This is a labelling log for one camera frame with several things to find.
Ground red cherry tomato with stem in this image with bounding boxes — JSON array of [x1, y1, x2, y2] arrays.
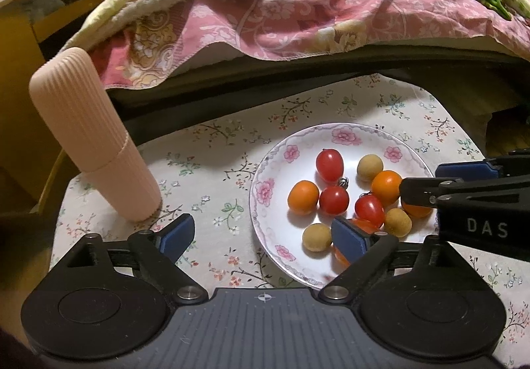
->
[[319, 185, 349, 216]]

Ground wooden bedside cabinet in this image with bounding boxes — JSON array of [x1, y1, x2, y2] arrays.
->
[[0, 0, 130, 217]]

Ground white floral plate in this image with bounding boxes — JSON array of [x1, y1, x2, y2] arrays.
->
[[249, 122, 433, 289]]

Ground small red cherry tomato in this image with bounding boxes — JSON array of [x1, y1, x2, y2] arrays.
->
[[355, 193, 385, 228]]

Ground dark bed frame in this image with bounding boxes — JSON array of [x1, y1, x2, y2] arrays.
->
[[108, 45, 529, 155]]

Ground smooth orange mandarin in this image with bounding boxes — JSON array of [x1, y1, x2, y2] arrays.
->
[[371, 170, 402, 206]]

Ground floral tablecloth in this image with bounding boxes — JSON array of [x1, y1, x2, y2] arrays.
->
[[49, 72, 530, 367]]

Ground brown longan fruit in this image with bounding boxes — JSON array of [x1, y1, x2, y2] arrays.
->
[[302, 223, 332, 253], [384, 208, 412, 238], [357, 154, 384, 182]]

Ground large red tomato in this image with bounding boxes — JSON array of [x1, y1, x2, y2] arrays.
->
[[332, 217, 380, 269]]

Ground pink ribbed bottle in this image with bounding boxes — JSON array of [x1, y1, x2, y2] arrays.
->
[[29, 47, 162, 222]]

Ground pink floral bedsheet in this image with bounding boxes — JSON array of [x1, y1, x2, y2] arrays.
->
[[90, 0, 529, 90]]

